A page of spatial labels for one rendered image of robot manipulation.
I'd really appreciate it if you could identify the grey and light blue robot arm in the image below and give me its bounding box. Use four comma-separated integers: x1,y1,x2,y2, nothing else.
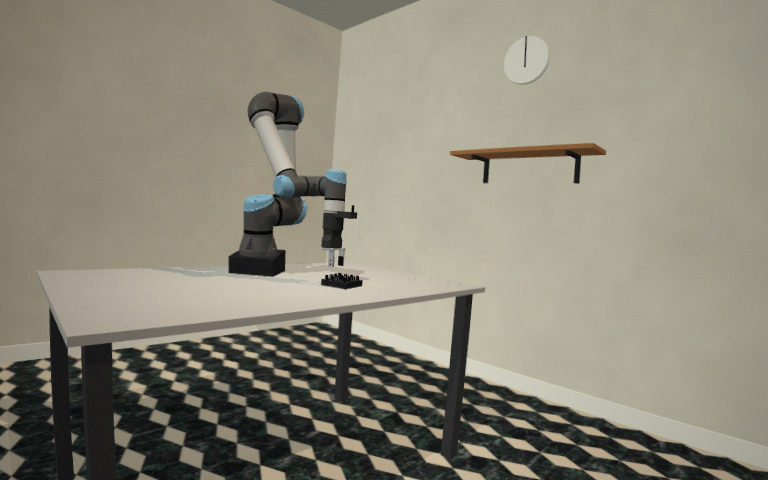
239,92,347,257

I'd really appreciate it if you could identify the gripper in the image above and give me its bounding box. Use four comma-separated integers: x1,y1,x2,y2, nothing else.
321,200,357,267

